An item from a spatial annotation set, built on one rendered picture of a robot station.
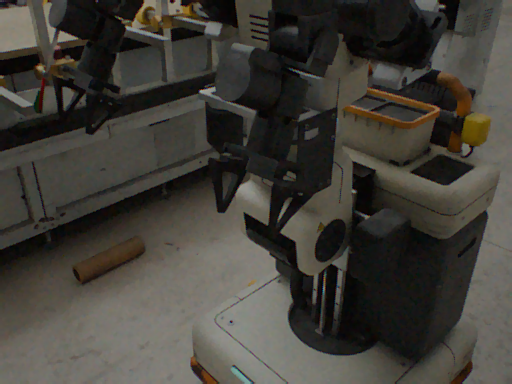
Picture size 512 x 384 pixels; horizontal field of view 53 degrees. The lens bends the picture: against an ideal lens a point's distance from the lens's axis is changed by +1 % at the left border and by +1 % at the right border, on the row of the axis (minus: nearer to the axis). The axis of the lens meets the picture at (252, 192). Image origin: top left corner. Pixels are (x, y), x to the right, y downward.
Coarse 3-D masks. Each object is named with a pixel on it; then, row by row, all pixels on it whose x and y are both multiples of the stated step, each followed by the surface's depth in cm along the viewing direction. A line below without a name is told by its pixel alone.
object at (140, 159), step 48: (144, 48) 225; (192, 48) 244; (96, 144) 229; (144, 144) 248; (192, 144) 270; (0, 192) 206; (48, 192) 217; (96, 192) 238; (144, 192) 258; (0, 240) 210
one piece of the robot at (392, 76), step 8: (416, 0) 81; (424, 0) 80; (424, 8) 79; (432, 8) 79; (432, 56) 83; (384, 64) 81; (392, 64) 80; (376, 72) 82; (384, 72) 81; (392, 72) 80; (400, 72) 79; (408, 72) 80; (416, 72) 82; (424, 72) 84; (376, 80) 82; (384, 80) 81; (392, 80) 80; (400, 80) 79; (408, 80) 81; (392, 88) 81; (400, 88) 80
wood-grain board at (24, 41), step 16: (176, 0) 272; (0, 16) 233; (16, 16) 233; (0, 32) 205; (16, 32) 205; (32, 32) 205; (48, 32) 206; (0, 48) 183; (16, 48) 183; (32, 48) 186; (64, 48) 194
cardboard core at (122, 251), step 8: (128, 240) 221; (136, 240) 221; (112, 248) 216; (120, 248) 216; (128, 248) 218; (136, 248) 220; (144, 248) 223; (96, 256) 211; (104, 256) 212; (112, 256) 213; (120, 256) 215; (128, 256) 218; (80, 264) 206; (88, 264) 207; (96, 264) 208; (104, 264) 210; (112, 264) 213; (72, 272) 210; (80, 272) 204; (88, 272) 206; (96, 272) 209; (80, 280) 207
